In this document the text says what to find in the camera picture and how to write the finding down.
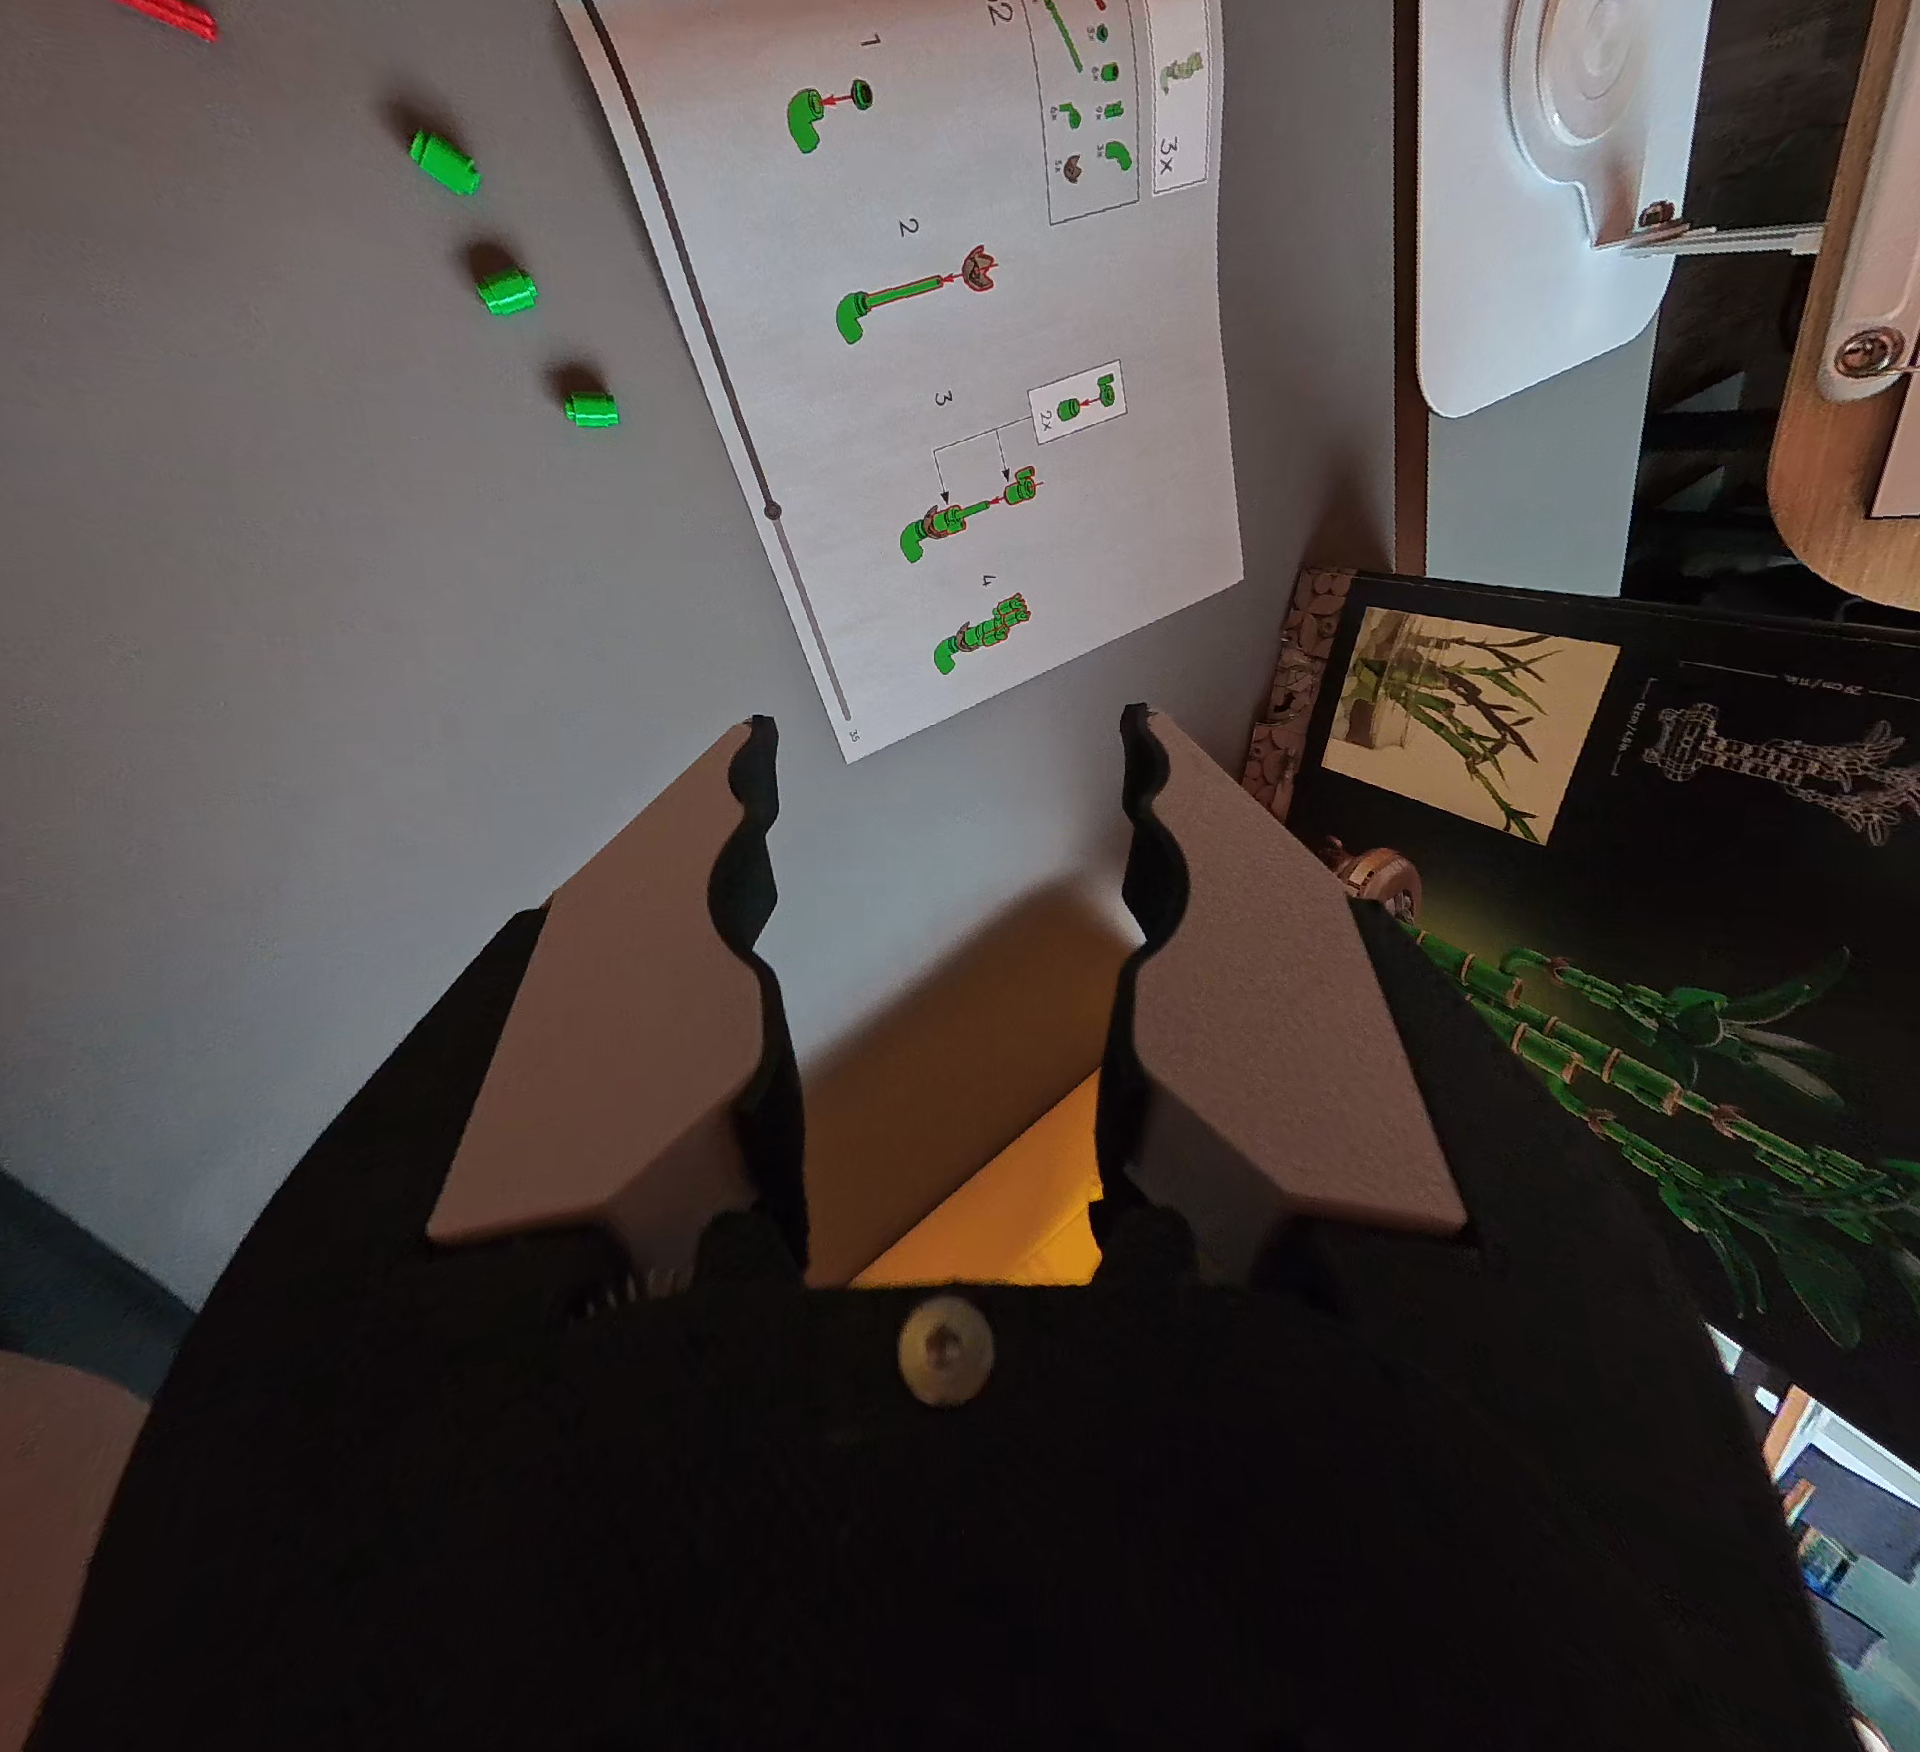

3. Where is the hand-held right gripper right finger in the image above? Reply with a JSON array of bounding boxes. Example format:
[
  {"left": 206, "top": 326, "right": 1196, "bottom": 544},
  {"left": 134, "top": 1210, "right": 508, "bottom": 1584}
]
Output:
[{"left": 1100, "top": 702, "right": 1468, "bottom": 1282}]

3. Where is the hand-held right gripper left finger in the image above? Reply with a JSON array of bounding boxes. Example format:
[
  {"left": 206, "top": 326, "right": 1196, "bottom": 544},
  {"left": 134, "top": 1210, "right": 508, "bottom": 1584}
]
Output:
[{"left": 428, "top": 713, "right": 813, "bottom": 1282}]

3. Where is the black building set box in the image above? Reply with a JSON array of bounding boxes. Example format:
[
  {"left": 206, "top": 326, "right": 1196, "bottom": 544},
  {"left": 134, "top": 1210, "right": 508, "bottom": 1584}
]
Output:
[{"left": 1245, "top": 566, "right": 1920, "bottom": 1476}]

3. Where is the yellow plastic bin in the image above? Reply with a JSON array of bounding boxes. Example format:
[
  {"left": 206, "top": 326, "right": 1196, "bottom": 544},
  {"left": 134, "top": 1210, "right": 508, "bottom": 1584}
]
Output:
[{"left": 849, "top": 1068, "right": 1110, "bottom": 1288}]

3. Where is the open building instruction booklet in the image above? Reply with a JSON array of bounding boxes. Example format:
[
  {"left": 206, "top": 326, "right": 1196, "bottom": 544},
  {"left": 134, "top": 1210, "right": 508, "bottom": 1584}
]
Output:
[{"left": 503, "top": 0, "right": 1246, "bottom": 765}]

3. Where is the printed instruction sheet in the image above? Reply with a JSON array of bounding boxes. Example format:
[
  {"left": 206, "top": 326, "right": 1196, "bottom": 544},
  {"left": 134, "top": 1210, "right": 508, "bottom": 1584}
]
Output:
[{"left": 1867, "top": 387, "right": 1920, "bottom": 524}]

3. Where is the white stand base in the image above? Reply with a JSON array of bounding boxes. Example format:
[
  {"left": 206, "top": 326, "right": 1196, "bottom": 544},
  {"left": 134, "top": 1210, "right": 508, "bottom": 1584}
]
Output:
[{"left": 1417, "top": 0, "right": 1823, "bottom": 420}]

